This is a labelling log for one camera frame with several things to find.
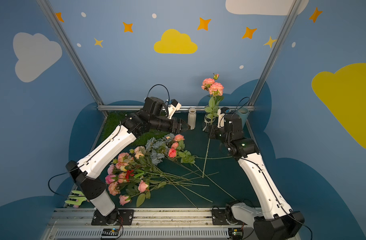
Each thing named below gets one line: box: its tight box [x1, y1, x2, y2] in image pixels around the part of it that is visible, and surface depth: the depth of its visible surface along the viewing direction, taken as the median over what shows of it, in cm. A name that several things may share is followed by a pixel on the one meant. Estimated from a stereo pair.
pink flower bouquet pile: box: [105, 146, 213, 210], surface depth 86 cm
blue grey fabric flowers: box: [145, 133, 175, 165], surface depth 92 cm
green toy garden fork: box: [65, 190, 87, 206], surface depth 79 cm
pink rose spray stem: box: [201, 73, 224, 178], surface depth 74 cm
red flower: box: [125, 169, 135, 182], surface depth 85 cm
